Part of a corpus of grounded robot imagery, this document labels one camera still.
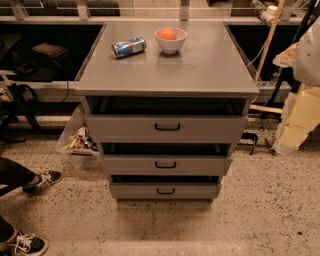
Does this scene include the grey drawer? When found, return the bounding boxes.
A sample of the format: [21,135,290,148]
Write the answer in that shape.
[86,114,248,143]
[109,183,221,201]
[101,155,232,176]

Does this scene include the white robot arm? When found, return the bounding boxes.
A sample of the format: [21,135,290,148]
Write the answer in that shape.
[272,17,320,155]

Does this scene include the grey drawer cabinet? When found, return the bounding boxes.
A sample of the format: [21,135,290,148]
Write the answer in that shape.
[74,20,260,204]

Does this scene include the grey top drawer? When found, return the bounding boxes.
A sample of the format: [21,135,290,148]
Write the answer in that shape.
[86,114,248,143]

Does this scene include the grey bottom drawer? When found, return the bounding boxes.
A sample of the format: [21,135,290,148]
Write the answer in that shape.
[109,183,221,201]

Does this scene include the white bowl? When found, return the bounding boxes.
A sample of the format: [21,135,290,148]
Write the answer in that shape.
[155,27,187,54]

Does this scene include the clear plastic bin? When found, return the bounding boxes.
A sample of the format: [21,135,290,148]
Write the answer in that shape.
[55,104,101,169]

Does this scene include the blue crushed soda can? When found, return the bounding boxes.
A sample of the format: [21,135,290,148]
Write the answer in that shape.
[111,37,147,58]

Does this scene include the orange fruit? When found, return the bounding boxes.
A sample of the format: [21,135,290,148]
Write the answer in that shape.
[157,28,177,40]

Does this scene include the black sneaker upper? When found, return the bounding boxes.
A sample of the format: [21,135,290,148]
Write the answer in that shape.
[22,170,62,193]

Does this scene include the black sneaker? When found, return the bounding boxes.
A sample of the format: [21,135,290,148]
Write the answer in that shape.
[7,230,49,256]
[22,170,62,193]

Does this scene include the dark box on shelf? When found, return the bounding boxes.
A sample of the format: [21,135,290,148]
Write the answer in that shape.
[32,42,68,58]

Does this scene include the black trouser leg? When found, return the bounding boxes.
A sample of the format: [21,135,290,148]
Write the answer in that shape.
[0,158,36,196]

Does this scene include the black sneaker lower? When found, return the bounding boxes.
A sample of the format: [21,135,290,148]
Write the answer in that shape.
[7,230,49,256]

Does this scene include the wooden frame sticks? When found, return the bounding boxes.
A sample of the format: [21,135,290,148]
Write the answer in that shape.
[250,0,286,114]

